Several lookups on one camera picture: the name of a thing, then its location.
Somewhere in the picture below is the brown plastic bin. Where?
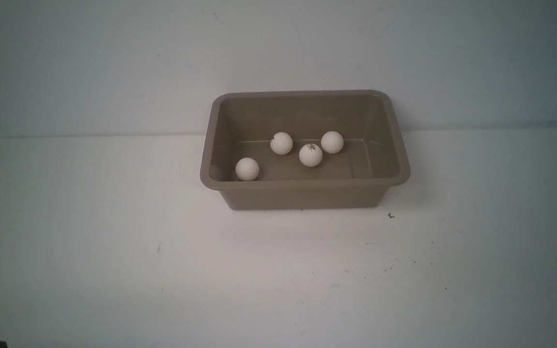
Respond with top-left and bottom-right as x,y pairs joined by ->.
200,90 -> 411,211

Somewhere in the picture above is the white ping-pong ball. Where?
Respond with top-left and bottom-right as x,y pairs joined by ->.
298,143 -> 323,168
235,157 -> 260,181
270,132 -> 293,156
320,131 -> 344,154

